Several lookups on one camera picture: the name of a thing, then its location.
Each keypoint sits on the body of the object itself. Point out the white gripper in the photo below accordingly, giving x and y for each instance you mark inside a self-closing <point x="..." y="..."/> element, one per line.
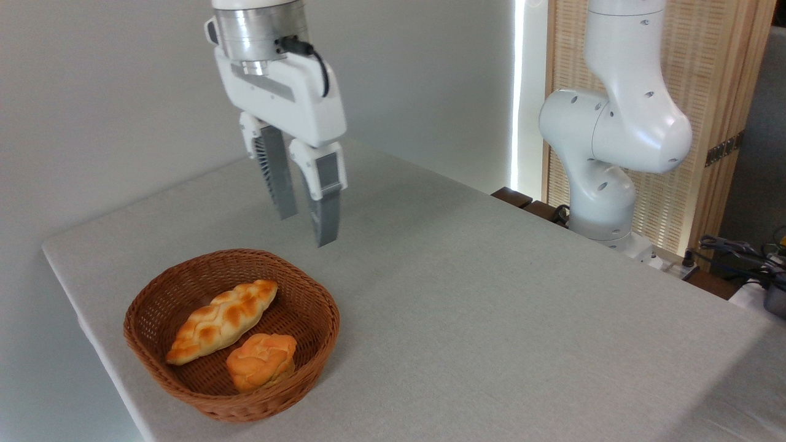
<point x="295" y="101"/>

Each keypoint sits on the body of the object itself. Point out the long braided bread loaf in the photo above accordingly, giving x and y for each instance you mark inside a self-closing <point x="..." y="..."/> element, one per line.
<point x="221" y="319"/>

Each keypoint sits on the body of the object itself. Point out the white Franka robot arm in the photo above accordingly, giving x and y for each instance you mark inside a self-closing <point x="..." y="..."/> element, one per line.
<point x="626" y="123"/>

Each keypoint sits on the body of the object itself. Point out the brown woven wicker basket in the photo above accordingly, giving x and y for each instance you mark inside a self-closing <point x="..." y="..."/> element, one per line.
<point x="159" y="294"/>

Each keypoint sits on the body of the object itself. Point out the round orange bread bun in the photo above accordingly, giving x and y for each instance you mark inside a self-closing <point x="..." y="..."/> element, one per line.
<point x="261" y="362"/>

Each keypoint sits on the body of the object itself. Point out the dark brown wooden furniture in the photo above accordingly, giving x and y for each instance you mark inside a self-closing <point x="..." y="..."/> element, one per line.
<point x="513" y="196"/>

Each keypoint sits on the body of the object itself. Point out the grey tablecloth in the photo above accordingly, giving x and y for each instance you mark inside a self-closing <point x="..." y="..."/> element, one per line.
<point x="491" y="337"/>

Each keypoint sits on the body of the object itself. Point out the metal screen hinge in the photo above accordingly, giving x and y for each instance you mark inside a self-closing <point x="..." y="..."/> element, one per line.
<point x="723" y="149"/>

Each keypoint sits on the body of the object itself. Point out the wooden bamboo folding screen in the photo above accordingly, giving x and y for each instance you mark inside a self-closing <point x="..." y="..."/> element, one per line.
<point x="712" y="73"/>

